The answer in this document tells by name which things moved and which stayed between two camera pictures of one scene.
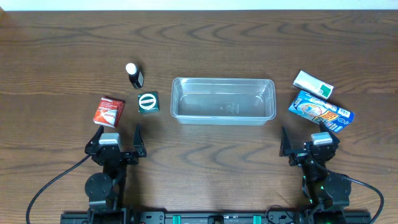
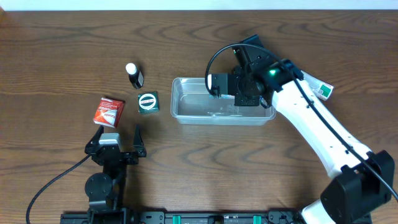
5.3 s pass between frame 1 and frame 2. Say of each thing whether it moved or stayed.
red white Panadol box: stayed
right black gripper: moved
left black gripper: stayed
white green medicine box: stayed
